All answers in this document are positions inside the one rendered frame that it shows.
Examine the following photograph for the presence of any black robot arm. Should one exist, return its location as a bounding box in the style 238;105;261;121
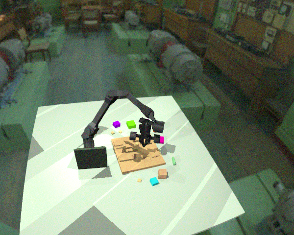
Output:
81;90;165;148

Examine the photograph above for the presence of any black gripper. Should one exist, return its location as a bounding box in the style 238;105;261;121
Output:
129;129;160;147

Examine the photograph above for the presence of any teal cube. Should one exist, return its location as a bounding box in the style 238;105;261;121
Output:
150;177;159;186

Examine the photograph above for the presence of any lime green block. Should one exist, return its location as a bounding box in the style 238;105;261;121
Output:
126;120;136;129

